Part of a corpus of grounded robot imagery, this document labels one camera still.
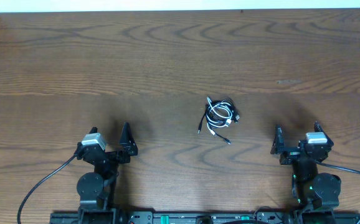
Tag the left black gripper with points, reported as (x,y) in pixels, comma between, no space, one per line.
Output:
(111,155)

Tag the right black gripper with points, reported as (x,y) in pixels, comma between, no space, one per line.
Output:
(295,151)

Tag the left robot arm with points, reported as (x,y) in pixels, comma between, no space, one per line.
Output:
(97,188)

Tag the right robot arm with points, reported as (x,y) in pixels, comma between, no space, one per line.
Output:
(317,193)

